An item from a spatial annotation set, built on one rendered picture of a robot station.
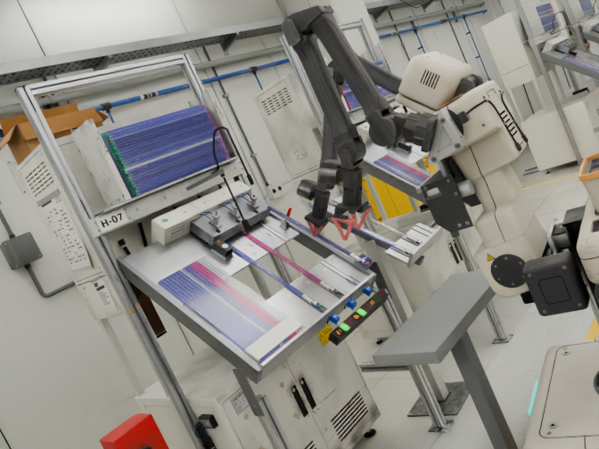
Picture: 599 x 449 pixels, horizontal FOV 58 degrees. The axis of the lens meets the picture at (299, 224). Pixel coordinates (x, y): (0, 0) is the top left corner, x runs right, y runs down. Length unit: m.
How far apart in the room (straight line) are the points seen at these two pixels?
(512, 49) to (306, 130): 3.55
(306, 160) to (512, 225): 1.81
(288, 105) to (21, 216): 1.69
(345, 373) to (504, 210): 1.17
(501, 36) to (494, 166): 4.76
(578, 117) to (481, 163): 4.65
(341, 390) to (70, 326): 1.79
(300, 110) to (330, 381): 1.52
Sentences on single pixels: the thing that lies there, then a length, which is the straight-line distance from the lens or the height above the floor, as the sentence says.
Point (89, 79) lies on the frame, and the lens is 2.31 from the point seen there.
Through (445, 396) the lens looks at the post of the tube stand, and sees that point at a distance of 2.66.
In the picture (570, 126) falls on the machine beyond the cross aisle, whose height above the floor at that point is 0.41.
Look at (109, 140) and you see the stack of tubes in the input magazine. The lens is 2.18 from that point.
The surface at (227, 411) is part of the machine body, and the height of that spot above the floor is 0.56.
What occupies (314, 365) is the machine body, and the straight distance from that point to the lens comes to 2.34.
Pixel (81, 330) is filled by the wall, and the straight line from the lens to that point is 3.59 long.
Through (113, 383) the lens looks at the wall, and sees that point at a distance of 3.66.
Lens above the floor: 1.26
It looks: 6 degrees down
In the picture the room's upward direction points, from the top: 25 degrees counter-clockwise
